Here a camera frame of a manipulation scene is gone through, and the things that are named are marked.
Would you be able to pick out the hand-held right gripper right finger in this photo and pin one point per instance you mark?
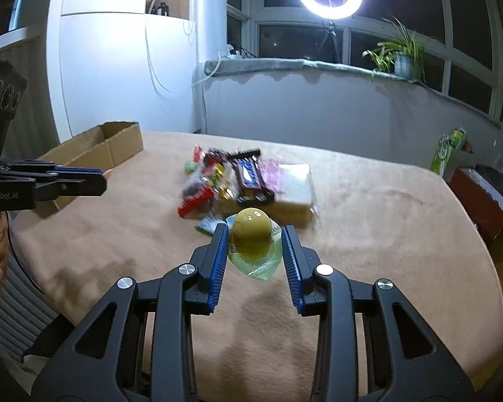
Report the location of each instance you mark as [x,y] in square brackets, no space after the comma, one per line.
[291,261]

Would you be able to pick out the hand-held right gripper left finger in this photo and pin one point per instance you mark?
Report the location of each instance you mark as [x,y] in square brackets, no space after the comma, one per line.
[220,259]

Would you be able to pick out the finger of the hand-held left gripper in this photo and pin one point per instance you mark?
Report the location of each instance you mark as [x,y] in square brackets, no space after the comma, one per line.
[79,170]
[84,186]

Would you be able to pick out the teal snack packet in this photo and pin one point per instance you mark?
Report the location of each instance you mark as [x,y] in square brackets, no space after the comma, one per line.
[205,226]

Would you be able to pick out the yellow-green jelly cup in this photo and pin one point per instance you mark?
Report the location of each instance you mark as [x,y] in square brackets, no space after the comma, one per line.
[251,228]

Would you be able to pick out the brown cardboard box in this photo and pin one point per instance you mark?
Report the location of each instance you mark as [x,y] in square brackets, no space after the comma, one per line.
[121,144]

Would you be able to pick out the sliced bread package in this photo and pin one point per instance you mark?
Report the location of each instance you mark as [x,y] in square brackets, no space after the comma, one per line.
[295,190]

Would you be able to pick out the yellow snack packet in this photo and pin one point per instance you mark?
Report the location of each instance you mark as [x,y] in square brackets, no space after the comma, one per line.
[222,184]

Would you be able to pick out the small green candy packet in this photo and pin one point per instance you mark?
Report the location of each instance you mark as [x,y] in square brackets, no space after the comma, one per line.
[190,167]

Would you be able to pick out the dark red snack packet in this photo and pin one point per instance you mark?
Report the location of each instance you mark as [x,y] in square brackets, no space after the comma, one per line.
[213,157]

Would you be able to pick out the white cabinet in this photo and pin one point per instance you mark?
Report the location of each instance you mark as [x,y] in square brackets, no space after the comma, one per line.
[109,71]

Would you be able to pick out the small red candy packet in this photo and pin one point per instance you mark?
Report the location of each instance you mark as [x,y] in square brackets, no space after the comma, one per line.
[198,153]

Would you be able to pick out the white ribbed radiator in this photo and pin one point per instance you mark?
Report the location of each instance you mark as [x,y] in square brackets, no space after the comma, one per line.
[25,314]

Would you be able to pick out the dark bottles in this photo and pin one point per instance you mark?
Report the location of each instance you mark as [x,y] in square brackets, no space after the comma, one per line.
[162,9]

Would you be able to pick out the green printed package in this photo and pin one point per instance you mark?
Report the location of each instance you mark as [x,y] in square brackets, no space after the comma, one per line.
[444,150]

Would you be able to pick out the white power strip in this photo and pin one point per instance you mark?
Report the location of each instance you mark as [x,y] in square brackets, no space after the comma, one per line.
[230,53]

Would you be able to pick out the red storage box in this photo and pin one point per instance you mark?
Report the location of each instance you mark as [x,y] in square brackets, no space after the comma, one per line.
[473,201]

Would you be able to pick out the grey window sill padding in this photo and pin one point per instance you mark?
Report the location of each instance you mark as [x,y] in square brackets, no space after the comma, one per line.
[268,65]

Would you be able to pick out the potted spider plant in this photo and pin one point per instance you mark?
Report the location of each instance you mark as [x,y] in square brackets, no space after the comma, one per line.
[402,65]

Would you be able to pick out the black tripod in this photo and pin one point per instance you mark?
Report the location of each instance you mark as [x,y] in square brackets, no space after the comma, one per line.
[329,35]

